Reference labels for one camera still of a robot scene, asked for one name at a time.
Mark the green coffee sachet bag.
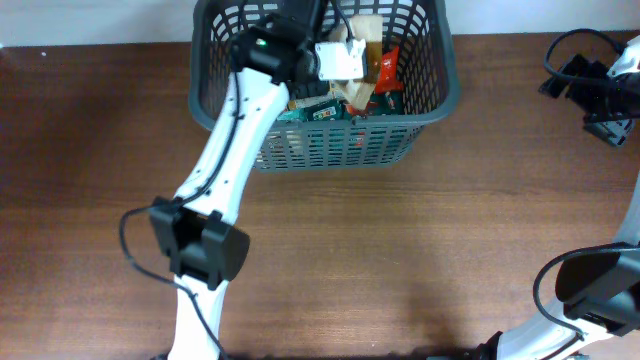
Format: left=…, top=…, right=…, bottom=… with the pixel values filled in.
left=277, top=89, right=406, bottom=151

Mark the beige snack bag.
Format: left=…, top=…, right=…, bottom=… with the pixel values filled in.
left=331, top=15, right=383, bottom=110

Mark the orange spaghetti packet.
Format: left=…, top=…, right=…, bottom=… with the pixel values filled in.
left=287, top=45, right=405, bottom=112

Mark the grey plastic shopping basket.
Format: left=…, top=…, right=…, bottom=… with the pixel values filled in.
left=188, top=0, right=460, bottom=173

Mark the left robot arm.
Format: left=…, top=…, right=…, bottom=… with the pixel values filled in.
left=148, top=1, right=329, bottom=359

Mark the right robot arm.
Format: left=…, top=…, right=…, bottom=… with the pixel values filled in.
left=468, top=48, right=639, bottom=359

